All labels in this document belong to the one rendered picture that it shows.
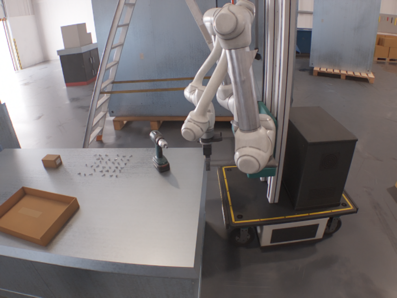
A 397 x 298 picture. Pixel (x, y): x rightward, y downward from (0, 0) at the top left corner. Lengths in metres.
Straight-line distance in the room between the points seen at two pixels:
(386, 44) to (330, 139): 9.61
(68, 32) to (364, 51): 7.37
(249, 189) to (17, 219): 1.51
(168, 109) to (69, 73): 4.22
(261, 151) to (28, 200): 1.31
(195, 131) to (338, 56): 6.25
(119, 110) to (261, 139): 2.96
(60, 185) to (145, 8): 2.45
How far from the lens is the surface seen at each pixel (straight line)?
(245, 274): 1.84
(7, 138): 2.83
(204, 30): 2.58
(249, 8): 1.25
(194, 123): 1.28
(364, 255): 2.16
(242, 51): 1.10
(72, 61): 7.23
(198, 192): 1.40
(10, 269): 1.78
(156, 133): 1.52
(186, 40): 3.38
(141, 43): 3.53
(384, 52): 11.09
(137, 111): 3.81
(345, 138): 1.66
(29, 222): 1.53
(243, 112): 1.16
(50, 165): 1.95
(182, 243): 1.16
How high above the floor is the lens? 1.53
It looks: 28 degrees down
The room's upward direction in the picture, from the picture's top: 3 degrees counter-clockwise
